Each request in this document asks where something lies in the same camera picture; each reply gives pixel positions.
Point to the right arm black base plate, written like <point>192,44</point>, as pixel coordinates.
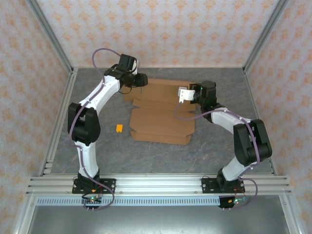
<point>207,185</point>

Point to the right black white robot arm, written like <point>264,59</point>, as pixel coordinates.
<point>251,143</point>

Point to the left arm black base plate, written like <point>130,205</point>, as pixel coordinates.
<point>109,182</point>

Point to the grey metal sheet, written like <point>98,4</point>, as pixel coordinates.
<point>156,221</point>

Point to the long aluminium mounting beam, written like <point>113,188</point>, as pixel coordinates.
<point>158,185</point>

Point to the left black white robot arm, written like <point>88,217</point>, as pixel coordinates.
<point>85,122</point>

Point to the grey object at corner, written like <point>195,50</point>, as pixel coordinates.
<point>136,67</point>

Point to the black bracket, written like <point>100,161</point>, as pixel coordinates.
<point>223,203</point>
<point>93,206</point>

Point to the aluminium side rail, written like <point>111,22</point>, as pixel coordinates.
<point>253,97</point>
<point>68,92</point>

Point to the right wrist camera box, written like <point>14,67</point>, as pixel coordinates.
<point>186,93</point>

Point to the small orange block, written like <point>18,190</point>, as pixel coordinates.
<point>119,128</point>

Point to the tall aluminium frame post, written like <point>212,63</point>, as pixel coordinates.
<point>51,34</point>
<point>265,34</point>

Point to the brown cardboard box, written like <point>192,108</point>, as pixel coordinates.
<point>161,122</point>

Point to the short aluminium frame post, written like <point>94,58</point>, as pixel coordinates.
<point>25,217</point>
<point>288,217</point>

